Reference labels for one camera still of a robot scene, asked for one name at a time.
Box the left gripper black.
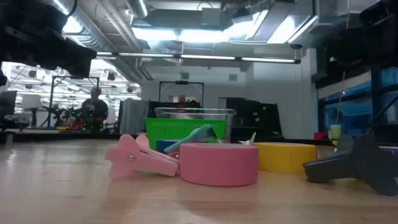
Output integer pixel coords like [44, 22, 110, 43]
[0, 0, 98, 78]

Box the pink staple remover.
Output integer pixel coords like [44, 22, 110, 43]
[104, 133, 180, 180]

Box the clear plastic bin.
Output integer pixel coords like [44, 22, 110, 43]
[154, 107, 238, 142]

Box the teal staple remover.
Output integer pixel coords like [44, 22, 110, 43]
[164, 124, 222, 153]

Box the yellow tape roll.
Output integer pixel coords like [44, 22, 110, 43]
[254, 142, 317, 174]

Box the silver white staple remover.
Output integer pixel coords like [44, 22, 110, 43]
[241, 132, 257, 146]

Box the pink tape roll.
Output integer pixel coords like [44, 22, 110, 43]
[179, 142, 259, 187]

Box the white lamp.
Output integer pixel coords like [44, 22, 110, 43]
[21, 94, 43, 127]

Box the grey cloth cover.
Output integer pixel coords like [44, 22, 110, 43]
[119, 98, 150, 135]

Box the black monitor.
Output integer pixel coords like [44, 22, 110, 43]
[0, 90, 18, 130]

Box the green cup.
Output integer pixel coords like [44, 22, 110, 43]
[328, 124, 342, 141]

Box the green plastic basket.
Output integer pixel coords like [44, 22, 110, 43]
[144, 118, 229, 151]

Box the long ceiling light bar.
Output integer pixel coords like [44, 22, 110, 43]
[96, 51, 302, 65]

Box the black cabinet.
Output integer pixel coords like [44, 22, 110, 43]
[226, 97, 283, 139]

